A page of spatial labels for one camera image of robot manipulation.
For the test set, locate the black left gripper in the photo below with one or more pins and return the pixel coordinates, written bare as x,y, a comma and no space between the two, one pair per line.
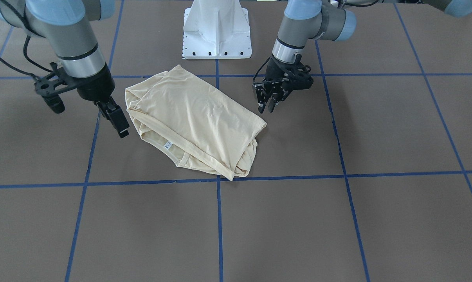
274,69

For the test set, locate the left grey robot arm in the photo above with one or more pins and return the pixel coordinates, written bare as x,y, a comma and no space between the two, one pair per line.
303,20

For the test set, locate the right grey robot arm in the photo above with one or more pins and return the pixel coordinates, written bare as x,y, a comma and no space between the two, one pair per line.
81,64

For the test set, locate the beige long-sleeve printed shirt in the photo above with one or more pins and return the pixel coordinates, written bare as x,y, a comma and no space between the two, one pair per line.
192,122

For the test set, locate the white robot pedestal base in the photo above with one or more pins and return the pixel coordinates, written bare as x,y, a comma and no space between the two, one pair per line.
216,29

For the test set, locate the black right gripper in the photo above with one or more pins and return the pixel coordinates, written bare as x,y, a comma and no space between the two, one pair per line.
96,87

